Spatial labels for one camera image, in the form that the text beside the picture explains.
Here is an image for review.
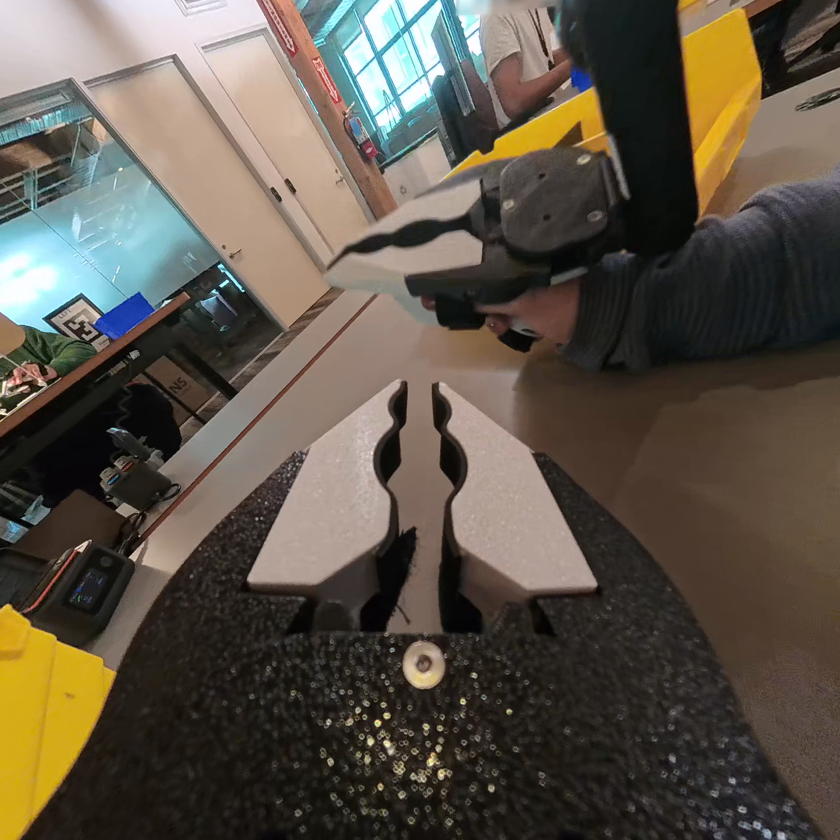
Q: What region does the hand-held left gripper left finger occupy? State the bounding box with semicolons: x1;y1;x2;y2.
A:
246;378;409;632

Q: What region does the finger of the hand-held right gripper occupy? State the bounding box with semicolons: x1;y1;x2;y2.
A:
330;159;508;265
325;228;485;327

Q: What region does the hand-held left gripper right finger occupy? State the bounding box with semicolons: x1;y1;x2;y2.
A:
430;381;599;634

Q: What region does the person's right forearm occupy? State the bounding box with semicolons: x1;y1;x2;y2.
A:
561;174;840;374

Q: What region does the person's right hand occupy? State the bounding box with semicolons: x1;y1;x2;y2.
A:
420;281;585;347

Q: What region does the white cabinet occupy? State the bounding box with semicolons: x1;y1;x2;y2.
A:
382;128;455;206

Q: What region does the red fire extinguisher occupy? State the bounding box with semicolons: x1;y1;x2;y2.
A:
341;104;379;165

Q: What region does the wooden column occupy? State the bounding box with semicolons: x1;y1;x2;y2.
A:
257;0;399;221

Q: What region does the large window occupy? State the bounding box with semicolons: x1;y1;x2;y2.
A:
294;0;488;140

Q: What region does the white door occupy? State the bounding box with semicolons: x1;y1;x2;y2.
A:
196;25;370;253
84;55;330;330

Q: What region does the cardboard box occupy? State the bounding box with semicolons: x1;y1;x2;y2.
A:
143;356;219;422

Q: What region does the grey charger unit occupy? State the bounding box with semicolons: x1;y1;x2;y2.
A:
100;427;182;511

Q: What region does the yellow plastic bin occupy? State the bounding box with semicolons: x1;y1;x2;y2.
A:
0;604;117;840
445;8;764;219

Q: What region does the black device with screen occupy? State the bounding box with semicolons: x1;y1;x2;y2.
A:
0;540;137;648

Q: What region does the blue plastic bin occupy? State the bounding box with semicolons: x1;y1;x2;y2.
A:
94;291;156;340

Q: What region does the wooden desk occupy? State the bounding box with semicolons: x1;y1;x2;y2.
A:
0;292;238;481

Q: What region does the framed black white marker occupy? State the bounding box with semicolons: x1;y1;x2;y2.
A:
42;293;110;353

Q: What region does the red wall sign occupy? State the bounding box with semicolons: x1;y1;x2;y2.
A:
258;0;301;58
310;55;343;107

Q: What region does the black cable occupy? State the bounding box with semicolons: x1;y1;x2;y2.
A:
113;507;150;553

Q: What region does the glass wall panel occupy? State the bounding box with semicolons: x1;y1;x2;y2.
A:
0;77;284;371

